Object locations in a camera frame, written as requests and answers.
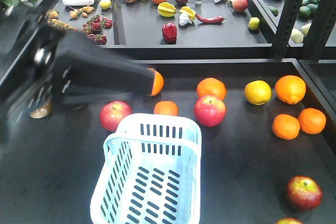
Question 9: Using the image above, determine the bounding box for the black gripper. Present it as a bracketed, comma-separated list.
[1, 5, 154, 144]

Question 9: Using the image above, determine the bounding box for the light blue plastic basket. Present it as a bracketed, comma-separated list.
[90, 113, 202, 223]

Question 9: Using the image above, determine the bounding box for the pink red apple left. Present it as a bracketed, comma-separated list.
[99, 100, 132, 132]

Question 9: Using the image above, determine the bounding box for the pink red apple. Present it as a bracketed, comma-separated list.
[99, 100, 132, 132]
[194, 95, 226, 127]

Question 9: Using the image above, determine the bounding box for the brown mushroom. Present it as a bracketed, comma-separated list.
[29, 101, 52, 119]

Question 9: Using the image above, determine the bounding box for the back display tray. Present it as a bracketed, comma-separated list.
[37, 0, 276, 60]

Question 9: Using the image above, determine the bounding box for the small orange front left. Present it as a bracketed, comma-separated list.
[153, 101, 178, 116]

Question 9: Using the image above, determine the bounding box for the red bell pepper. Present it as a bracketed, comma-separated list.
[162, 23, 177, 43]

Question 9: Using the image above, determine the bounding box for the white garlic bulb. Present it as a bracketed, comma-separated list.
[178, 13, 193, 26]

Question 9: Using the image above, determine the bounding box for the orange behind centre apple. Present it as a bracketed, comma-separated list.
[196, 77, 227, 101]

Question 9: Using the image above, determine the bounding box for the pink red apple centre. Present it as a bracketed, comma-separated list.
[194, 95, 226, 127]

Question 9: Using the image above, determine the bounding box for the red chili pepper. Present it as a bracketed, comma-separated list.
[195, 14, 226, 25]

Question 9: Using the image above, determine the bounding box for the yellow round citrus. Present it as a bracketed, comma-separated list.
[244, 80, 272, 105]

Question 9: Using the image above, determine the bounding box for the black wooden produce table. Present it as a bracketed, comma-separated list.
[1, 59, 335, 223]

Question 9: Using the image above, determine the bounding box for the large orange far right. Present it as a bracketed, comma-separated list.
[275, 75, 306, 105]

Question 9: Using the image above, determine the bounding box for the orange front right inner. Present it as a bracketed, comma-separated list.
[272, 114, 300, 140]

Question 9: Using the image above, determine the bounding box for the orange front right outer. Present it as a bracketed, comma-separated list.
[298, 108, 327, 135]

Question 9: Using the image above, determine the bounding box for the dark red apple middle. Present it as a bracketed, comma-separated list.
[286, 176, 323, 211]

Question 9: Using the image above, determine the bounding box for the black upright rack post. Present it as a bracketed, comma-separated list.
[270, 0, 302, 62]

